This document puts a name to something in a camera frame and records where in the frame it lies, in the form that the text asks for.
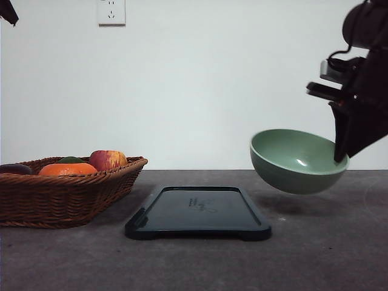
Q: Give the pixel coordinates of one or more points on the black image-right gripper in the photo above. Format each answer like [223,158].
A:
[360,105]

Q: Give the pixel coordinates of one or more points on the green ceramic bowl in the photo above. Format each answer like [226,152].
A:
[294,161]

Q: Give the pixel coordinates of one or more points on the black image-left robot arm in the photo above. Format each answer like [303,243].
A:
[7,11]

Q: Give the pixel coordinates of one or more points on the black image-right robot arm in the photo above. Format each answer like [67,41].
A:
[366,26]

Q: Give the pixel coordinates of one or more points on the brown wicker basket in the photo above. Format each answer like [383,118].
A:
[64,192]

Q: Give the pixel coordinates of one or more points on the dark blue rectangular tray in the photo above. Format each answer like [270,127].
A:
[199,212]

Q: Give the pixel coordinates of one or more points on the red yellow apple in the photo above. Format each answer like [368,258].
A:
[107,159]

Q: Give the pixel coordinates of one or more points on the dark green fruit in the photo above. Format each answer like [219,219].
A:
[70,159]

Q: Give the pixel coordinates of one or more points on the orange tangerine fruit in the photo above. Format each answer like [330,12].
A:
[67,169]

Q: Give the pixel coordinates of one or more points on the dark purple fruit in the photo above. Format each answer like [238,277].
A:
[15,169]

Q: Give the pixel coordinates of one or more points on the silver image-right wrist camera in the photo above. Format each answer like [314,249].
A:
[344,70]

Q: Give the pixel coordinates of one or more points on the white wall socket left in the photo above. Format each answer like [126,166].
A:
[111,14]

